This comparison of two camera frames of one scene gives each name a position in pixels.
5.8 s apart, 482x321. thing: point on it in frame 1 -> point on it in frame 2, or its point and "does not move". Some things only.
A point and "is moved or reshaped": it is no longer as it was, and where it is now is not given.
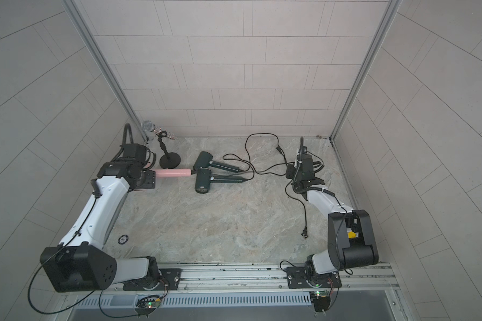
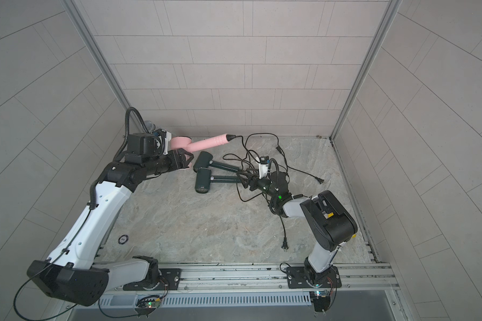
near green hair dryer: x=203 y=179 does not move
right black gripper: x=292 y=168 -> x=252 y=177
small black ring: x=123 y=239 does not move
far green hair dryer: x=204 y=160 does not move
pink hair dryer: x=174 y=172 -> x=185 y=142
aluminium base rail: x=262 y=279 does not move
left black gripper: x=151 y=182 -> x=175 y=164
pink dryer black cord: x=305 y=231 is moved or reshaped
